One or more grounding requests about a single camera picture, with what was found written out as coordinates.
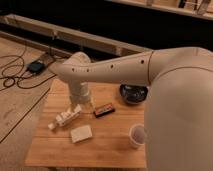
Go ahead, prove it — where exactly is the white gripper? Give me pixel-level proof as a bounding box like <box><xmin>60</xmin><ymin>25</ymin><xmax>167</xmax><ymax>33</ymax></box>
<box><xmin>69</xmin><ymin>88</ymin><xmax>91</xmax><ymax>110</ymax></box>

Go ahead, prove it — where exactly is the black eraser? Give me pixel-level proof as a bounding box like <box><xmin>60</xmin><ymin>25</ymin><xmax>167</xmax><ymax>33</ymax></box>
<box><xmin>94</xmin><ymin>103</ymin><xmax>115</xmax><ymax>118</ymax></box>

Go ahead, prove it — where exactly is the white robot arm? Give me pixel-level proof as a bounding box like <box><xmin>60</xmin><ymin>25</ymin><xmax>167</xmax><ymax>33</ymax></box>
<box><xmin>57</xmin><ymin>47</ymin><xmax>213</xmax><ymax>171</ymax></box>

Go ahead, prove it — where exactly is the dark ceramic bowl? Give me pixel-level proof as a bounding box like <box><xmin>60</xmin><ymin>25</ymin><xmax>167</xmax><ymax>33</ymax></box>
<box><xmin>119</xmin><ymin>84</ymin><xmax>148</xmax><ymax>105</ymax></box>

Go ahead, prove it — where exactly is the white plastic bottle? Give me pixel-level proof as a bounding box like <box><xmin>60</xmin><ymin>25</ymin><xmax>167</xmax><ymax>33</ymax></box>
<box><xmin>48</xmin><ymin>105</ymin><xmax>82</xmax><ymax>131</ymax></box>

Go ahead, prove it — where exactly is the white sponge block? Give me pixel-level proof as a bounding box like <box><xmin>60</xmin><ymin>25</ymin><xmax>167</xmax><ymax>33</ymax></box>
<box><xmin>70</xmin><ymin>125</ymin><xmax>92</xmax><ymax>143</ymax></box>

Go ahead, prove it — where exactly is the wooden table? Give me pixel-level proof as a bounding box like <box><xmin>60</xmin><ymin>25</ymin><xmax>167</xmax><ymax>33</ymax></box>
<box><xmin>25</xmin><ymin>79</ymin><xmax>146</xmax><ymax>169</ymax></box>

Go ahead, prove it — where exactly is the black floor cable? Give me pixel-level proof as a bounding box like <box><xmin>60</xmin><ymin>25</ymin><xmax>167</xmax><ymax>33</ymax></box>
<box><xmin>0</xmin><ymin>44</ymin><xmax>58</xmax><ymax>90</ymax></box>

